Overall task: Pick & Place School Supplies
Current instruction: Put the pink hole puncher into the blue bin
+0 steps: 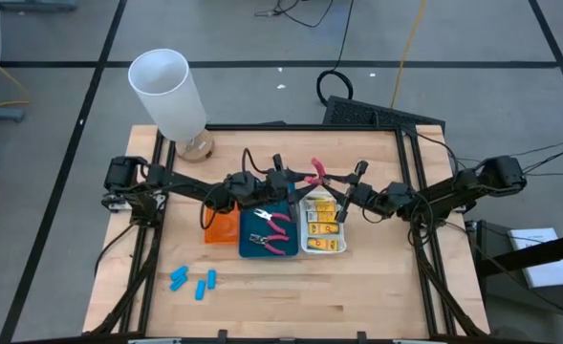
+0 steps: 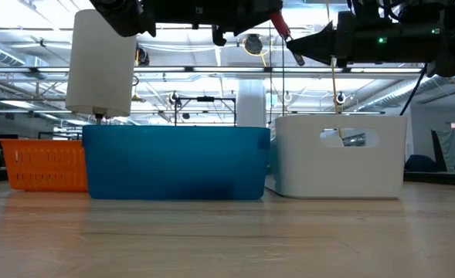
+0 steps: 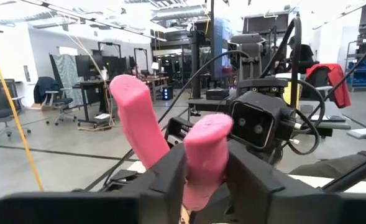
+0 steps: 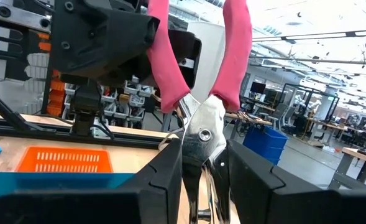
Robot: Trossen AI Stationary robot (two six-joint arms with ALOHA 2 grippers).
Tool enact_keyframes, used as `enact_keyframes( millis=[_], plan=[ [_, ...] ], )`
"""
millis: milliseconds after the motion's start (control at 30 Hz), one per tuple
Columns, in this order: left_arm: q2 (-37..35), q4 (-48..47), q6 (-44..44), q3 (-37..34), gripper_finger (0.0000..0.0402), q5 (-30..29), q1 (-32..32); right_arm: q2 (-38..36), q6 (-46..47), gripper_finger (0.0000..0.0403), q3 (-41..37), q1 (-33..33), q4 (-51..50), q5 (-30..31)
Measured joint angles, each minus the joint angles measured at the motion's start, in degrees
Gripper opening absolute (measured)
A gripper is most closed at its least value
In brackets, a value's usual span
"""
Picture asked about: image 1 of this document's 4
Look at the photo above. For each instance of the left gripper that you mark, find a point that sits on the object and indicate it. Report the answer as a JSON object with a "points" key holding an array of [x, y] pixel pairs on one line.
{"points": [[276, 186]]}

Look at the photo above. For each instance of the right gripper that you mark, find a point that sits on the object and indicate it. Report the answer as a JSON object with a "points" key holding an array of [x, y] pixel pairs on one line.
{"points": [[361, 197]]}

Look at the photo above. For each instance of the blue eraser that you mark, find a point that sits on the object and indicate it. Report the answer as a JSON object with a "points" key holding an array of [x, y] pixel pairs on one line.
{"points": [[179, 273], [211, 279], [178, 284], [200, 290]]}

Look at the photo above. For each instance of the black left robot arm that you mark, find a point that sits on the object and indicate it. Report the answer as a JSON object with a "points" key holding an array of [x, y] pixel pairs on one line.
{"points": [[180, 184]]}

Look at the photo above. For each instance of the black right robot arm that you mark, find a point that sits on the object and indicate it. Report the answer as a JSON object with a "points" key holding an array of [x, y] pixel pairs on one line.
{"points": [[453, 191]]}

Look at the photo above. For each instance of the white plastic bin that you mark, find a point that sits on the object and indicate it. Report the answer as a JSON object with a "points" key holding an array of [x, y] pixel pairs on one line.
{"points": [[344, 239]]}

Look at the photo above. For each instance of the blue plastic bin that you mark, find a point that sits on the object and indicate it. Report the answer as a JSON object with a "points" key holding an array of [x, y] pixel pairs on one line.
{"points": [[248, 225]]}

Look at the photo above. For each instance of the black mesh panel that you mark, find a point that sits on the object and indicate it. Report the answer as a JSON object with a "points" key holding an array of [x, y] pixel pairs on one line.
{"points": [[381, 112]]}

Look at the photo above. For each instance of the orange plastic basket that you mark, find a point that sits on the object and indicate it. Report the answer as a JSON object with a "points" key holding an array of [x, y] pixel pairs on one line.
{"points": [[221, 231]]}

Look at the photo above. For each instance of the black table clamp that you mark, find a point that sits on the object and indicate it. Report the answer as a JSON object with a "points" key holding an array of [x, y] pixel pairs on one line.
{"points": [[222, 334], [361, 335]]}

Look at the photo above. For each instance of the black side table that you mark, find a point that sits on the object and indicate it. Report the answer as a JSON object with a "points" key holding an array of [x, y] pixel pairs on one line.
{"points": [[493, 248]]}

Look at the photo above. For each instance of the white booklet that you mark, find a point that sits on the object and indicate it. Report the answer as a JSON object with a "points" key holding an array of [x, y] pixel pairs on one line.
{"points": [[553, 274]]}

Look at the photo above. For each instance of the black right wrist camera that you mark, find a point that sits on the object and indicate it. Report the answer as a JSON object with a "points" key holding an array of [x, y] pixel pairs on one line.
{"points": [[361, 167]]}

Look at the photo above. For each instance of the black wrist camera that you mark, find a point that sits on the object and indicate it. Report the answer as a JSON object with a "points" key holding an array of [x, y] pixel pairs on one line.
{"points": [[361, 167], [278, 161]]}

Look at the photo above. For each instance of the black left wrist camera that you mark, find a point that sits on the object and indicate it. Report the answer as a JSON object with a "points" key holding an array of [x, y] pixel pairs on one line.
{"points": [[278, 161]]}

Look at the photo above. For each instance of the black aluminium table frame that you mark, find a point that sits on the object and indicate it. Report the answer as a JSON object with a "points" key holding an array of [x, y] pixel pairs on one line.
{"points": [[271, 127]]}

